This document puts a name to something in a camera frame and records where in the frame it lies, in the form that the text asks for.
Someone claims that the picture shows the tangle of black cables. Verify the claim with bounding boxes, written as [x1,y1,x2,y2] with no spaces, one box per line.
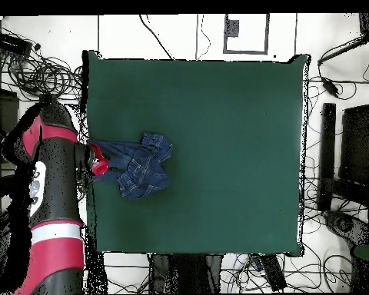
[8,55,83,100]

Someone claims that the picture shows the black power strip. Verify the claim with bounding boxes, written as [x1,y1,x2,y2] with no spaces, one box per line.
[260,254,288,292]

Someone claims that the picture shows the wide black panel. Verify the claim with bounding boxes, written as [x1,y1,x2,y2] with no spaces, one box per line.
[0,87,20,134]
[338,103,369,186]

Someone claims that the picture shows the blue denim jeans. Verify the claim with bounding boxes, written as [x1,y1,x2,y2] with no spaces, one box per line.
[87,132,173,200]

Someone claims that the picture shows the black bar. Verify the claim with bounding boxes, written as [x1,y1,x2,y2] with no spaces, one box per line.
[317,34,369,66]

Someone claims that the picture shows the grey square frame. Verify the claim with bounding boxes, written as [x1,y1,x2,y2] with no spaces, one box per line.
[223,13,271,56]

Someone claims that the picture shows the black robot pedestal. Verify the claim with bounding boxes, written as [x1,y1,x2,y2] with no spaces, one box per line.
[148,254,223,293]

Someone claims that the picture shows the black electronics box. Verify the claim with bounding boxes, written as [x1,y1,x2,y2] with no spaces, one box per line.
[0,31,34,57]

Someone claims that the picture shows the dark green table cloth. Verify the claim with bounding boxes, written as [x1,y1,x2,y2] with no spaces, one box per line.
[85,50,310,257]

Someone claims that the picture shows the black power adapter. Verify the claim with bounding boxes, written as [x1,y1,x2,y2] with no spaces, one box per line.
[321,76,341,98]

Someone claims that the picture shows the narrow black panel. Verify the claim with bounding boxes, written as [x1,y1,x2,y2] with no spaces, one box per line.
[318,102,338,212]
[38,92,55,105]

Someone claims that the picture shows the black stand base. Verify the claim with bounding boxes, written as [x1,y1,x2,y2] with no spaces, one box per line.
[324,210,369,246]

